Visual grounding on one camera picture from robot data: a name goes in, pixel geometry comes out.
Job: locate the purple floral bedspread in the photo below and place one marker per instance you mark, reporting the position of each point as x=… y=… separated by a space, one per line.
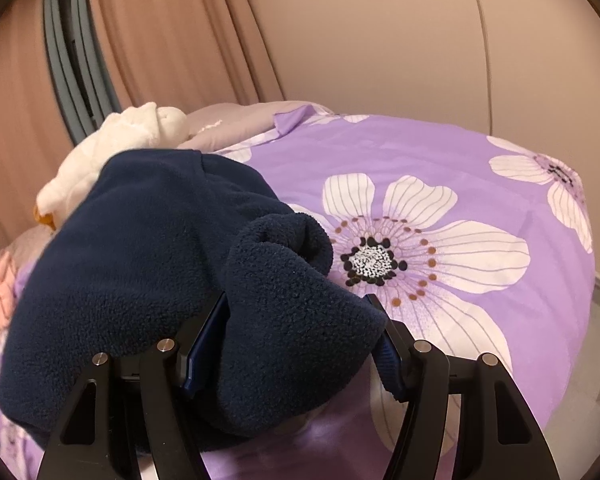
x=455 y=160

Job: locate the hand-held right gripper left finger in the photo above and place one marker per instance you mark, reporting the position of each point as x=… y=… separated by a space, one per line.
x=205 y=355

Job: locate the navy fleece garment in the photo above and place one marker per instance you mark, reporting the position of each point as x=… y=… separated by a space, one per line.
x=130 y=260

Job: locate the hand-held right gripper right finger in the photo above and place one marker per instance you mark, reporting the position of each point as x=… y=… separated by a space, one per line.
x=391 y=360

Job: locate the white plush toy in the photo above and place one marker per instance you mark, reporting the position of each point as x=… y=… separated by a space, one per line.
x=130 y=130

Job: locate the mauve pillow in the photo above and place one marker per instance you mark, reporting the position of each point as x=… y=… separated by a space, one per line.
x=230 y=117

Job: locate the pink curtain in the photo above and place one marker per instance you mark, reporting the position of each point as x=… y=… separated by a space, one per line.
x=15 y=110
x=180 y=35

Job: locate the grey window frame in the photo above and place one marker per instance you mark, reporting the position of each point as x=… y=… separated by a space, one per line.
x=67 y=60

